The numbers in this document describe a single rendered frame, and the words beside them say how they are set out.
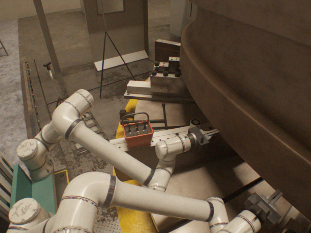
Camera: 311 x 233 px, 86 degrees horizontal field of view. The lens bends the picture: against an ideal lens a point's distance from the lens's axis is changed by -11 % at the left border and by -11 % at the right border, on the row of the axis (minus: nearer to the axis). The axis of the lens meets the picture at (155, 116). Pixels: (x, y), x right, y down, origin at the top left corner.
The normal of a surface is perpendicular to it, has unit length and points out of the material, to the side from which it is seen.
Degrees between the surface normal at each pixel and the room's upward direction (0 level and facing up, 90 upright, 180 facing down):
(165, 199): 27
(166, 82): 90
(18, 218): 4
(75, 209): 20
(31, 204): 10
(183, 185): 0
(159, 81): 90
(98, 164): 0
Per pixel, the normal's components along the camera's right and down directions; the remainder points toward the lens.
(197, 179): 0.00, -0.77
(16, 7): 0.56, 0.52
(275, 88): -0.91, 0.15
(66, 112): 0.45, -0.59
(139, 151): 0.25, 0.62
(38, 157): 0.94, 0.22
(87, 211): 0.78, -0.50
